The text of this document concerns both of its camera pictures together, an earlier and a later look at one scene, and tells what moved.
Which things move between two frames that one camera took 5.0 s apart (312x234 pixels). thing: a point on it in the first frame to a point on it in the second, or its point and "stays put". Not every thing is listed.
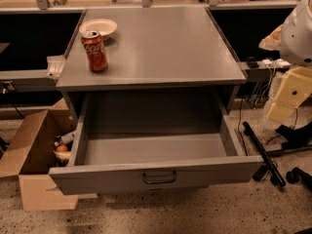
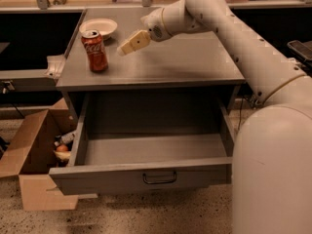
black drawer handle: (159, 181) stays put
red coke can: (94, 45) stays put
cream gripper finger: (292, 91) to (156, 31)
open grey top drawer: (126, 141) stays put
